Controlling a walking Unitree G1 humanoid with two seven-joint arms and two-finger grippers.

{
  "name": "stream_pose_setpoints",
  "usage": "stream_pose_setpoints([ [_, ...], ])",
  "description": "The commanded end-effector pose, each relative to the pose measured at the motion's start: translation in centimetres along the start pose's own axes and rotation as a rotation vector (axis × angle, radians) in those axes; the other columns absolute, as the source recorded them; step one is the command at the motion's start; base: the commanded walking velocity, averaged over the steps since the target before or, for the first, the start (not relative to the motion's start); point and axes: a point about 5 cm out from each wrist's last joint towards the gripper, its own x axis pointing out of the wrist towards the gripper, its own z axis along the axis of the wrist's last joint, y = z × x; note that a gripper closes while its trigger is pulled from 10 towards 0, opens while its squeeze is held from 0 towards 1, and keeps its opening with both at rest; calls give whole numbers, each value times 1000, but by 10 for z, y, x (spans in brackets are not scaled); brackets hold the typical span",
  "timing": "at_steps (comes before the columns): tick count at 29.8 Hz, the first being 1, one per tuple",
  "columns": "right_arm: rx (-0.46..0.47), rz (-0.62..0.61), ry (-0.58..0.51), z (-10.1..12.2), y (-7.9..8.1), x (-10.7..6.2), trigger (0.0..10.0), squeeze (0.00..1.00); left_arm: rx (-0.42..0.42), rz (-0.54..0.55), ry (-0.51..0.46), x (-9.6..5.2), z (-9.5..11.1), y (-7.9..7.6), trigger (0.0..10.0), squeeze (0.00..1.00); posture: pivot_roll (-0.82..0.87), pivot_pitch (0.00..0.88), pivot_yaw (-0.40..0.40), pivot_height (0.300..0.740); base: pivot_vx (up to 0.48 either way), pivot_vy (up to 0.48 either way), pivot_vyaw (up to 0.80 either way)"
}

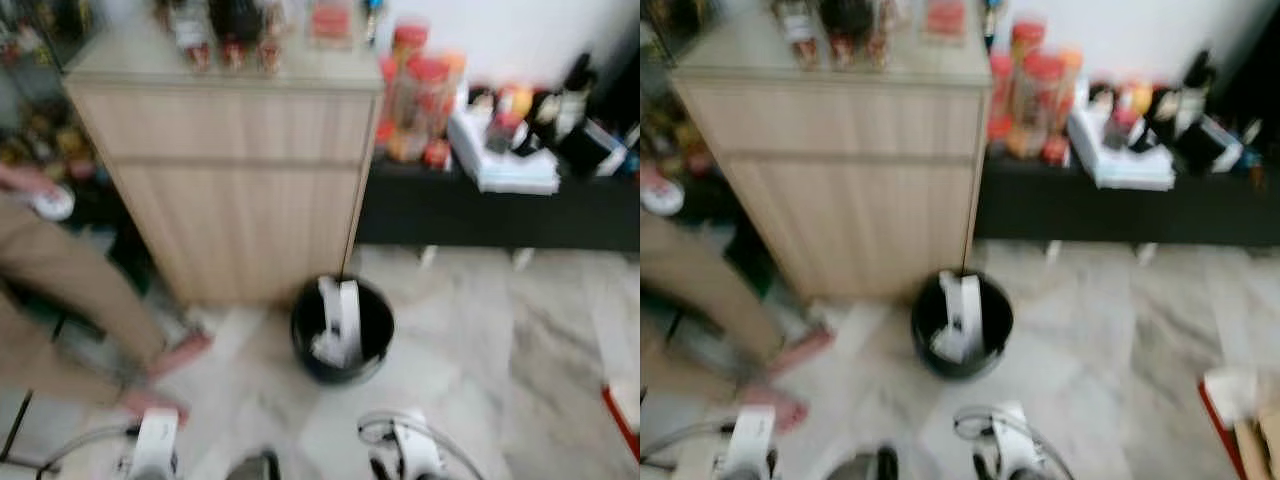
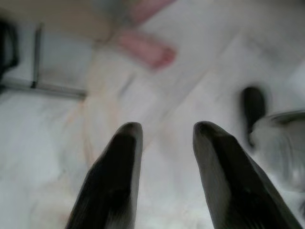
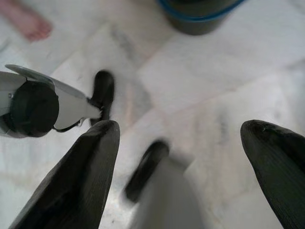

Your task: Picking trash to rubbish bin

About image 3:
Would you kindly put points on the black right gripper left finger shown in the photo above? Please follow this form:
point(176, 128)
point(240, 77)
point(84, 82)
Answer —
point(71, 181)

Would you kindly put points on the silver robot right leg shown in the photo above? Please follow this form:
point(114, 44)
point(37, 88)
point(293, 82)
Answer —
point(166, 198)

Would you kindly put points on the dark blue-rimmed rubbish bin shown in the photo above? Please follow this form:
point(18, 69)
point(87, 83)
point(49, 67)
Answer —
point(195, 19)

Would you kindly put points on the bare person foot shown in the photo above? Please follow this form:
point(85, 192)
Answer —
point(31, 21)

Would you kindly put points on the silver robot leg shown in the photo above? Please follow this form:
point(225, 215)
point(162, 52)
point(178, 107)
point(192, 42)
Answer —
point(166, 198)
point(35, 105)

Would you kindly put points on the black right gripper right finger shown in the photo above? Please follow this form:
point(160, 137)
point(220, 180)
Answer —
point(276, 167)

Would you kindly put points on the silver robot left leg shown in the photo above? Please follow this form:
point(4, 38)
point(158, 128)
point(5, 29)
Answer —
point(35, 105)

